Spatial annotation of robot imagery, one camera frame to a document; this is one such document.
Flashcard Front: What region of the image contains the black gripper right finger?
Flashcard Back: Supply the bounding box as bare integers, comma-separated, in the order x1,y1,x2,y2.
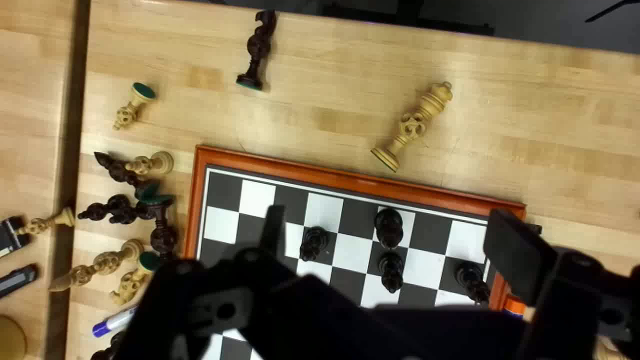
483,209,640,360

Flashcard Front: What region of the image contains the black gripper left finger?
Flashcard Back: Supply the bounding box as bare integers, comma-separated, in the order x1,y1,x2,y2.
116,204,296,360

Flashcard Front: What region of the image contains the light wooden chess piece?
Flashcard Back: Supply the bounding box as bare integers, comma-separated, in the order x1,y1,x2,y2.
108,250,161,306
17,207,77,238
125,150,176,181

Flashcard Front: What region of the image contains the dark wooden bishop chess piece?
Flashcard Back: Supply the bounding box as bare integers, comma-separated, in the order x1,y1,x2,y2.
92,150,160,196

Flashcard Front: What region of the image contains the light carved king chess piece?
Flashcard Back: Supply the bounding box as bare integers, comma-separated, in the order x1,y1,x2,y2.
370,81,455,174

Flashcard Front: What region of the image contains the light tall carved chess piece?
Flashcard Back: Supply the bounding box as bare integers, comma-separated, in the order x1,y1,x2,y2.
48,238,145,294

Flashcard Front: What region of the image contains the dark wooden knight chess piece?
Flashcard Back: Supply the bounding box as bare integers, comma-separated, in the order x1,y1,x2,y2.
233,8,280,92

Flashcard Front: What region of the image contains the marker with orange cap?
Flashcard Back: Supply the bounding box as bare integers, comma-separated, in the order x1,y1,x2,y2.
501,296,536,321

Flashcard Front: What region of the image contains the dark wooden pawn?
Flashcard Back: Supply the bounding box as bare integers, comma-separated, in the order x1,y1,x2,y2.
378,250,406,296
372,207,406,250

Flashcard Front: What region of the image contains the light pawn with green base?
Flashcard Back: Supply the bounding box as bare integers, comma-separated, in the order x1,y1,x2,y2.
112,81,160,132

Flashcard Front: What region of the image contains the white marker with blue cap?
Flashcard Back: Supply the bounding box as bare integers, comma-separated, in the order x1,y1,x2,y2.
90,306,137,340

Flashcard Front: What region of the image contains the black marker pen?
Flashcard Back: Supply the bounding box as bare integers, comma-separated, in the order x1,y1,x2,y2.
0,262,40,301

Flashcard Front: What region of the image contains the black rectangular box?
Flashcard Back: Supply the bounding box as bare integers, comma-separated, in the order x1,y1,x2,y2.
0,214,31,261

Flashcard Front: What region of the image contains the round wooden disc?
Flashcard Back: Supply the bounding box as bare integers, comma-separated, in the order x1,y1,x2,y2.
0,314,29,360

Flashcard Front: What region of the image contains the chess board with orange frame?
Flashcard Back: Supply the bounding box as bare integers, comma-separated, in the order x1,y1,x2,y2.
182,145,527,360

